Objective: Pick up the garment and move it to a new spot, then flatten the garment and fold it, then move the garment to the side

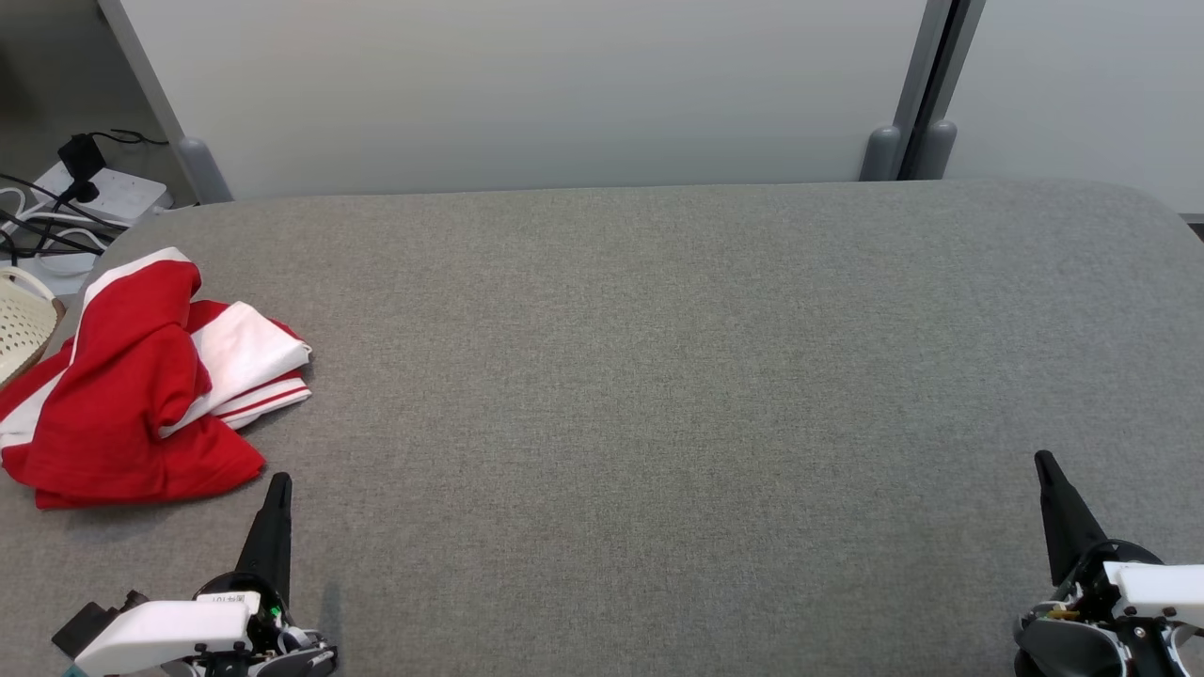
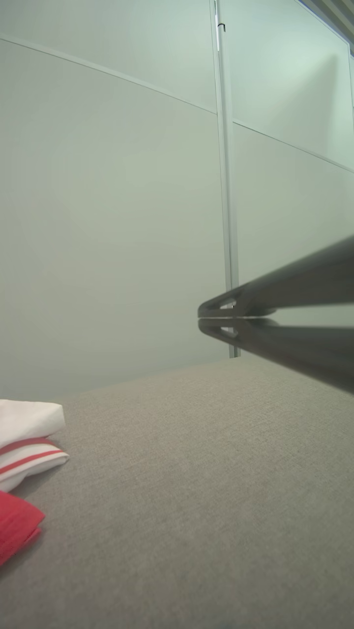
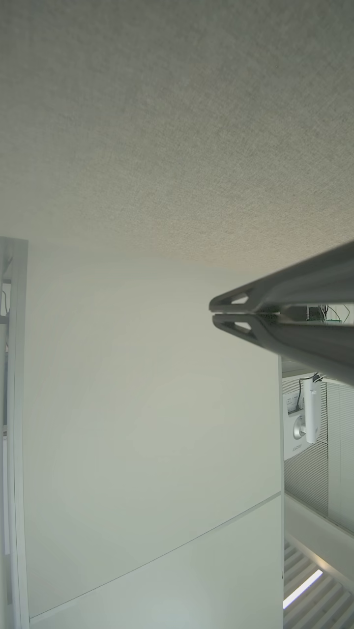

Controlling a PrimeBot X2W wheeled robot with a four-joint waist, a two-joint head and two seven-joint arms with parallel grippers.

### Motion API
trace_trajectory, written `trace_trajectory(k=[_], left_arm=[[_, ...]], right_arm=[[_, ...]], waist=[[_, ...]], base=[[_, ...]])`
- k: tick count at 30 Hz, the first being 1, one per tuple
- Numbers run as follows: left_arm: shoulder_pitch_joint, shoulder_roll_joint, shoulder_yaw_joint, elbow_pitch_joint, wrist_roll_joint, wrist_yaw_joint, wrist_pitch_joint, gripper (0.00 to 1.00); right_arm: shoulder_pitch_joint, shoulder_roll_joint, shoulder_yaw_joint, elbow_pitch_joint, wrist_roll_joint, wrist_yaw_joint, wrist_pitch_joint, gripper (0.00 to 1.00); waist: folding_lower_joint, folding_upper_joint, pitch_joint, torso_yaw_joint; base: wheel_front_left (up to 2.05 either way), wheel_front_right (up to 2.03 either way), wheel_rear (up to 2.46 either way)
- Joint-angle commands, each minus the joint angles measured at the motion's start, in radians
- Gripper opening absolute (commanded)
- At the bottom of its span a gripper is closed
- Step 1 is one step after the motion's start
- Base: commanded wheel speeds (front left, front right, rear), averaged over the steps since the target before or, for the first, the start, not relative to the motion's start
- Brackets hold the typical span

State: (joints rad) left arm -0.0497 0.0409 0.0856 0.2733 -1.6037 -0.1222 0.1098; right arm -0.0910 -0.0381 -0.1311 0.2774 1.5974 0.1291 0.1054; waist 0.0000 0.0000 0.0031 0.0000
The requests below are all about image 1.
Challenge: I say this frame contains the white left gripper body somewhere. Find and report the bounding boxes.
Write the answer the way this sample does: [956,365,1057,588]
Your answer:
[75,572,288,676]

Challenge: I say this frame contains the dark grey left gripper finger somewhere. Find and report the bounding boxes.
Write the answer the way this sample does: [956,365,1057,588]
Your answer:
[235,472,293,603]

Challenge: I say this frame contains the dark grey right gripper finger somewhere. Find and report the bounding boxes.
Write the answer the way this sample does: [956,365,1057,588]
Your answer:
[1035,450,1111,586]

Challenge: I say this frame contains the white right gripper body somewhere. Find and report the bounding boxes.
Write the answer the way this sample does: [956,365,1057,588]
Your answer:
[1053,540,1204,629]

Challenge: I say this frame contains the red white basketball jersey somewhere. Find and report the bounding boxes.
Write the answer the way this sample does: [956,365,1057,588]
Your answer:
[0,299,313,511]

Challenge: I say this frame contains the red white basketball shorts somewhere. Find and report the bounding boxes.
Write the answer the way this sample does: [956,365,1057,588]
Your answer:
[0,247,215,471]

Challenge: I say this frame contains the cream perforated laundry basket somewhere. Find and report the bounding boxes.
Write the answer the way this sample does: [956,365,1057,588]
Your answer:
[0,266,65,386]

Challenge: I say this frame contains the white power strip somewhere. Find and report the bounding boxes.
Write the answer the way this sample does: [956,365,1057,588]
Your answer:
[28,162,175,227]

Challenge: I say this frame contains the black power adapter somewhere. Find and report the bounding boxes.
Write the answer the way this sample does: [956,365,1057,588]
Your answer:
[56,134,107,184]

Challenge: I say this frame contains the coiled white cable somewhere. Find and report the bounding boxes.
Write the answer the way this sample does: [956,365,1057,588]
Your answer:
[17,250,103,279]

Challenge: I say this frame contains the black power cable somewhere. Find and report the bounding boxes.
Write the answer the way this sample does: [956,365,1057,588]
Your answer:
[0,212,106,260]

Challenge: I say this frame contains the white power cable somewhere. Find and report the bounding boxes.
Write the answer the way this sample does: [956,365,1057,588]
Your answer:
[0,188,128,255]

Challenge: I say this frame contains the black plug with cable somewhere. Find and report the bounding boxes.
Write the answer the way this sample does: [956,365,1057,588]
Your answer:
[0,174,101,231]

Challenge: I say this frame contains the grey partition post with foot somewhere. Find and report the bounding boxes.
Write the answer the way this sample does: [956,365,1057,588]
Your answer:
[901,0,987,181]
[859,0,953,182]
[97,0,233,205]

